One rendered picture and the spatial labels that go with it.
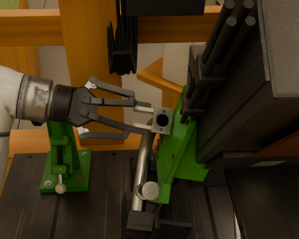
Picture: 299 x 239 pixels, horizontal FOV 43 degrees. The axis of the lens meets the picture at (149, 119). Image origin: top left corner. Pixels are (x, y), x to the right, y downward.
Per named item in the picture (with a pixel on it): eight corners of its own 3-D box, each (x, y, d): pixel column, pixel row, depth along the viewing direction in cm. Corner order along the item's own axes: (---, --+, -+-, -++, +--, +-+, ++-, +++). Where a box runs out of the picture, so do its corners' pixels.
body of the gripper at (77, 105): (46, 120, 72) (95, 129, 74) (54, 77, 73) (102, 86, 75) (48, 124, 79) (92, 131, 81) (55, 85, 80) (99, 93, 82)
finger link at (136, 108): (132, 110, 81) (133, 107, 81) (164, 115, 82) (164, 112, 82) (135, 109, 78) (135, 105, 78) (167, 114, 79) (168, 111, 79)
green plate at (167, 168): (196, 202, 81) (234, 128, 69) (158, 196, 79) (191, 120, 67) (188, 163, 90) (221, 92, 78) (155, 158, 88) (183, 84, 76)
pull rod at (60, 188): (66, 196, 97) (62, 180, 94) (55, 196, 97) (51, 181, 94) (69, 179, 102) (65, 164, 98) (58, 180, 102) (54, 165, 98)
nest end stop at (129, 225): (146, 229, 91) (151, 231, 86) (122, 227, 89) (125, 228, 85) (147, 224, 91) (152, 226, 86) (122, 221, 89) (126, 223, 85)
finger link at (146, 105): (126, 105, 80) (127, 92, 80) (149, 109, 81) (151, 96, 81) (127, 105, 78) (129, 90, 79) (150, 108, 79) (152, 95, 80)
